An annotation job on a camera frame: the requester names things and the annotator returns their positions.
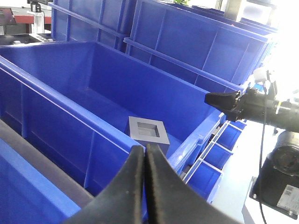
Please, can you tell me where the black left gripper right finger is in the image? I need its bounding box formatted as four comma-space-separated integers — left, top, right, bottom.
145, 144, 237, 224

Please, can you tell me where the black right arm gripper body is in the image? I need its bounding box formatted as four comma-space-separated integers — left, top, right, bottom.
224, 88, 278, 122

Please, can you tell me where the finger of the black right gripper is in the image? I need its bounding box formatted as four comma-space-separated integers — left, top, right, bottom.
205, 91, 241, 110

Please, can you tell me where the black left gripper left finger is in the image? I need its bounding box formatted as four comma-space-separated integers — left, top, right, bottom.
64, 145, 144, 224

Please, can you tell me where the gray square base block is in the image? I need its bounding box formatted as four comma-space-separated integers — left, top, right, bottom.
125, 116, 170, 155

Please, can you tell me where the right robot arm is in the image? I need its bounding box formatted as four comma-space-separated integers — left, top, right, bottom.
145, 88, 299, 224

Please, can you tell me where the blue target bin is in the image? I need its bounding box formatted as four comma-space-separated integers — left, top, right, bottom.
0, 42, 223, 195

